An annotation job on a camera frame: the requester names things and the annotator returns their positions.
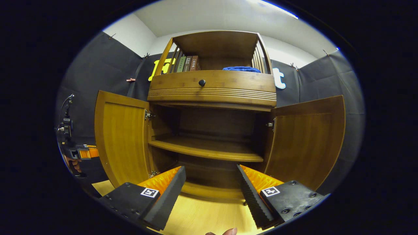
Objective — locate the black backdrop cloth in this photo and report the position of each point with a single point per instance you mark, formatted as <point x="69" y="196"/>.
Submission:
<point x="98" y="71"/>

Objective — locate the wooden shoe cabinet door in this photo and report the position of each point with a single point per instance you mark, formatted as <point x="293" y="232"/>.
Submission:
<point x="307" y="143"/>
<point x="122" y="140"/>

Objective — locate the metal door hinge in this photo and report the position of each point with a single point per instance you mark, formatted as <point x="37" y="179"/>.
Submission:
<point x="270" y="124"/>
<point x="149" y="115"/>

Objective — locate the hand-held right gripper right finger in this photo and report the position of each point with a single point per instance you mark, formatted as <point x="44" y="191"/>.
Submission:
<point x="253" y="199"/>

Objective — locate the blue folded towel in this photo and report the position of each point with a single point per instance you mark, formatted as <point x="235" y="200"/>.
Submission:
<point x="241" y="69"/>

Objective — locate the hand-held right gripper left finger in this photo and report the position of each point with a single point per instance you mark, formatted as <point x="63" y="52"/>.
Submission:
<point x="168" y="199"/>

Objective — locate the brown book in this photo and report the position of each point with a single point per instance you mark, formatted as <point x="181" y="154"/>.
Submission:
<point x="195" y="63"/>

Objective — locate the wooden cabinet drawer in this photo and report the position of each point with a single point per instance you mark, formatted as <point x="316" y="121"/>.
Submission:
<point x="228" y="83"/>

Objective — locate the wooden double-door shoe cabinet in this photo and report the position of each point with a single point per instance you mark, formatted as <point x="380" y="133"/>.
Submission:
<point x="218" y="45"/>

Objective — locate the dark grey book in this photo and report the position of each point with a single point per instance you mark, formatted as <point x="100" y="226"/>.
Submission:
<point x="187" y="64"/>

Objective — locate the black round drawer knob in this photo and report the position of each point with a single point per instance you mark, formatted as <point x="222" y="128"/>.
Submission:
<point x="202" y="83"/>

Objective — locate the green book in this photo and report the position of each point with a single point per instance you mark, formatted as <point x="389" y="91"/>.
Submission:
<point x="181" y="64"/>

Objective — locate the wooden inner cabinet shelf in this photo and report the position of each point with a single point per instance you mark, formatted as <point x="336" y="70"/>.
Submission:
<point x="209" y="148"/>

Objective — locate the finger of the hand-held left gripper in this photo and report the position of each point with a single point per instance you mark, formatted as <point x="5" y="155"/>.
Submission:
<point x="88" y="152"/>

